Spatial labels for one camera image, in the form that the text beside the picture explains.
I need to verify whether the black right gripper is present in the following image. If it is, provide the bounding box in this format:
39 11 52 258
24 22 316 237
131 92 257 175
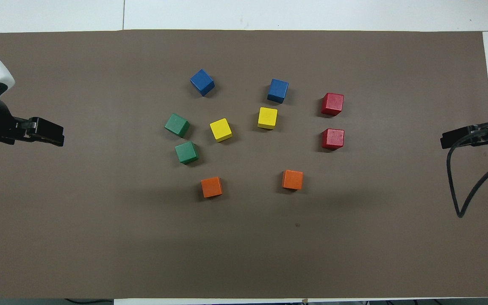
441 121 488 150

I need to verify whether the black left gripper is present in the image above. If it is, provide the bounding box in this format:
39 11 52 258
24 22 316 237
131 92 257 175
12 117 65 147

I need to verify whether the red wooden cube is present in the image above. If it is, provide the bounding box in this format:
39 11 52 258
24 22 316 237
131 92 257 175
321 92 345 117
321 128 345 150

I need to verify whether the green wooden cube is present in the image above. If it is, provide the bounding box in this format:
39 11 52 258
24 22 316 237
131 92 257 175
164 113 191 139
175 141 200 165

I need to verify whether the blue wooden cube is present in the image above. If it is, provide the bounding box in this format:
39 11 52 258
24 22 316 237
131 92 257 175
190 69 216 97
267 78 289 104

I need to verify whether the orange wooden cube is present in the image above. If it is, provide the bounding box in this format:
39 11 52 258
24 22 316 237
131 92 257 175
201 176 223 198
282 169 304 191

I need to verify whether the yellow wooden cube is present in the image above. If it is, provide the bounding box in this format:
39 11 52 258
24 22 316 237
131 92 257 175
209 118 233 142
257 107 278 130

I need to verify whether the brown table mat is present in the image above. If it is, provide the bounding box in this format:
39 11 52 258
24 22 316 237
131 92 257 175
0 30 488 299

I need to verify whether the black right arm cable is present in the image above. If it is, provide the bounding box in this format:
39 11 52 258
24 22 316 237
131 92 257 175
446 127 488 219

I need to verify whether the black cable at table edge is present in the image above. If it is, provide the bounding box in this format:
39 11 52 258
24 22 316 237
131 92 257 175
64 298 114 304

